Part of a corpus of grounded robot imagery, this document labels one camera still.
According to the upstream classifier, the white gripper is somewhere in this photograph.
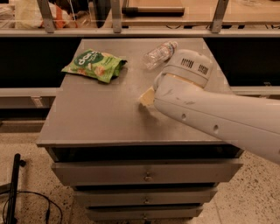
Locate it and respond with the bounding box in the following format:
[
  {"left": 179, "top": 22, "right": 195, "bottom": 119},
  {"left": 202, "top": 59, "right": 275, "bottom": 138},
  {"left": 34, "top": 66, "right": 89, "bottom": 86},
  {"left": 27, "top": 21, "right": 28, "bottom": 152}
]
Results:
[{"left": 139, "top": 49, "right": 213, "bottom": 106}]

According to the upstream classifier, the clear plastic water bottle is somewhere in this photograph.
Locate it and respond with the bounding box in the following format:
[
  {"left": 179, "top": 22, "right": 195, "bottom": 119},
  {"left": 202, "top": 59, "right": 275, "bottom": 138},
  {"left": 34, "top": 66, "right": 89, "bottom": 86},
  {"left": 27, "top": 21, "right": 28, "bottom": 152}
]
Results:
[{"left": 143, "top": 41, "right": 178, "bottom": 70}]

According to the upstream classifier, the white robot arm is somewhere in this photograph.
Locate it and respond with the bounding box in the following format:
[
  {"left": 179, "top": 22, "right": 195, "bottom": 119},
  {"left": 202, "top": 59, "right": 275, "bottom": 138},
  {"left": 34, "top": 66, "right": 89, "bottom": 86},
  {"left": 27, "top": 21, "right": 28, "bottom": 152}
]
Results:
[{"left": 139, "top": 49, "right": 280, "bottom": 165}]

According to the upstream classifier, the green snack bag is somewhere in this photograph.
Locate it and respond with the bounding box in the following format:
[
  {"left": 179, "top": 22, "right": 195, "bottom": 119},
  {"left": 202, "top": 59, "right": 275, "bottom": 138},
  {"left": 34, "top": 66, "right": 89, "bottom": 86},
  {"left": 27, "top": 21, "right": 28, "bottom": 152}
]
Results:
[{"left": 62, "top": 49, "right": 127, "bottom": 83}]

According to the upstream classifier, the grey drawer cabinet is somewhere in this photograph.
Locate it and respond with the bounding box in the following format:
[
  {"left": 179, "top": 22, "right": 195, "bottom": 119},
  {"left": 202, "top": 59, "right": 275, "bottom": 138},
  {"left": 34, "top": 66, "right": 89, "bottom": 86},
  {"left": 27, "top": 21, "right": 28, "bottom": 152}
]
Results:
[{"left": 35, "top": 37, "right": 244, "bottom": 222}]

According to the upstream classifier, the black wooden bench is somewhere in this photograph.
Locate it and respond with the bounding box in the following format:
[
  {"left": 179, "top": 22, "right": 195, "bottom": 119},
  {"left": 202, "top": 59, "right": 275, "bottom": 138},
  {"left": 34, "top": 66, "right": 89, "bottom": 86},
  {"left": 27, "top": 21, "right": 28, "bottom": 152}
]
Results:
[{"left": 122, "top": 0, "right": 185, "bottom": 17}]

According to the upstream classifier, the top grey drawer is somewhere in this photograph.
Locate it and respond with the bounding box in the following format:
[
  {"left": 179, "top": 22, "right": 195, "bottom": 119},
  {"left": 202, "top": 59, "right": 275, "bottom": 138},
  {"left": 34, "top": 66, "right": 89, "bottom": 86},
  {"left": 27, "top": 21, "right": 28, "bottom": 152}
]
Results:
[{"left": 52, "top": 158, "right": 242, "bottom": 186}]

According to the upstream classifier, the grey drawer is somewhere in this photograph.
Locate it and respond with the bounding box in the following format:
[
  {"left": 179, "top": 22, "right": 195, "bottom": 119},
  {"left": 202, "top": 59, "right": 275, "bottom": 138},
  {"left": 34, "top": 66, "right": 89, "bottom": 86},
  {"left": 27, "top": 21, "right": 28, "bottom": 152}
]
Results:
[
  {"left": 74, "top": 187, "right": 217, "bottom": 207},
  {"left": 87, "top": 206, "right": 203, "bottom": 221},
  {"left": 52, "top": 158, "right": 242, "bottom": 186}
]

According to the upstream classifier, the middle grey drawer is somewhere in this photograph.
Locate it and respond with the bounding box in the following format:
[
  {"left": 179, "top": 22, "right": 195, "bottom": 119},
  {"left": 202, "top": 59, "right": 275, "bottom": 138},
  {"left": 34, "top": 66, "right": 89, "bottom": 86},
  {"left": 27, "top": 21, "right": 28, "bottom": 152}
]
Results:
[{"left": 74, "top": 187, "right": 217, "bottom": 207}]

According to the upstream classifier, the bottom grey drawer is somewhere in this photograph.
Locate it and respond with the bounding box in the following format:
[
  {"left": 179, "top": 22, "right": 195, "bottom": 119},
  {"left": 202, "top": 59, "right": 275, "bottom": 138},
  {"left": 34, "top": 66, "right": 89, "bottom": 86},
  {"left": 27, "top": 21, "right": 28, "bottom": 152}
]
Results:
[{"left": 87, "top": 206, "right": 203, "bottom": 221}]

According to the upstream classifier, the metal railing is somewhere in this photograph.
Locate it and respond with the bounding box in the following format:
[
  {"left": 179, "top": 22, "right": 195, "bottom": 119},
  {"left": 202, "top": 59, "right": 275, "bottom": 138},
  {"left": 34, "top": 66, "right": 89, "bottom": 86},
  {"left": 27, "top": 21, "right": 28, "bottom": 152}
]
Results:
[{"left": 0, "top": 0, "right": 280, "bottom": 38}]

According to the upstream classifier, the black stand pole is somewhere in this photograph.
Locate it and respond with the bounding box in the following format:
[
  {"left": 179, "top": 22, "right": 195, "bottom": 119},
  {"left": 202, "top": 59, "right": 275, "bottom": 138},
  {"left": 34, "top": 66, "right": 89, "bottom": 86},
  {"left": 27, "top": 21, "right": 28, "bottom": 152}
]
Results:
[{"left": 6, "top": 153, "right": 26, "bottom": 224}]

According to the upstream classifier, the black cable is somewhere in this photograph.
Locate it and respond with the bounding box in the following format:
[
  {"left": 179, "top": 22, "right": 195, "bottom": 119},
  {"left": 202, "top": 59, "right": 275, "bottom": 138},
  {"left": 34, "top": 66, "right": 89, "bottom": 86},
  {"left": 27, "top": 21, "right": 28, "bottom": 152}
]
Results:
[{"left": 0, "top": 190, "right": 64, "bottom": 224}]

